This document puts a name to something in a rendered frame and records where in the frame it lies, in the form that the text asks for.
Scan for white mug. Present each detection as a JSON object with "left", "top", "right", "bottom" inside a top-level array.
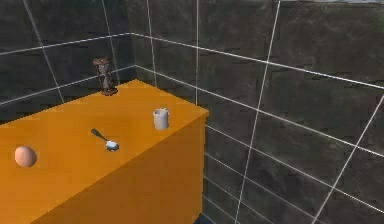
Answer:
[{"left": 152, "top": 107, "right": 170, "bottom": 131}]

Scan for orange cabinet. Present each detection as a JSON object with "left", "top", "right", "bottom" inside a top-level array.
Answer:
[{"left": 0, "top": 78, "right": 210, "bottom": 224}]

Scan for silver spoon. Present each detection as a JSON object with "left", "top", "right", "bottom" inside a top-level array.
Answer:
[{"left": 90, "top": 128, "right": 120, "bottom": 153}]

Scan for brown egg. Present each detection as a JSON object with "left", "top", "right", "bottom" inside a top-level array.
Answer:
[{"left": 14, "top": 145, "right": 38, "bottom": 168}]

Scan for brown hourglass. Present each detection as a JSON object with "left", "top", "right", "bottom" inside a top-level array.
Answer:
[{"left": 92, "top": 57, "right": 119, "bottom": 97}]

